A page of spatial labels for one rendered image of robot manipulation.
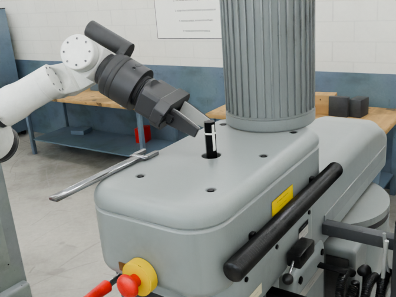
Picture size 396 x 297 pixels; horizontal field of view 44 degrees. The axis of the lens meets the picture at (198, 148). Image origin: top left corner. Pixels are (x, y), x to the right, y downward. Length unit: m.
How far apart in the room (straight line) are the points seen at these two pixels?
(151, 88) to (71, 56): 0.15
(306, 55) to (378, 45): 4.11
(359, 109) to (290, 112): 3.74
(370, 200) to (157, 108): 0.84
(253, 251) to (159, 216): 0.15
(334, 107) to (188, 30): 2.15
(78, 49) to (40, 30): 7.01
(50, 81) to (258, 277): 0.53
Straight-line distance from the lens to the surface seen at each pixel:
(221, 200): 0.75
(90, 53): 0.93
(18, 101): 1.00
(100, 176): 0.86
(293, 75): 1.03
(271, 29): 1.00
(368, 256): 1.45
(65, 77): 1.03
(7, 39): 8.30
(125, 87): 0.91
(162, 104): 0.88
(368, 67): 5.20
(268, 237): 0.82
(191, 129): 0.89
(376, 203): 1.51
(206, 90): 6.05
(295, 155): 0.95
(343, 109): 4.79
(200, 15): 5.95
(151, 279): 0.80
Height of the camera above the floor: 2.20
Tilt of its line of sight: 19 degrees down
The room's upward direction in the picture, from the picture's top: 5 degrees counter-clockwise
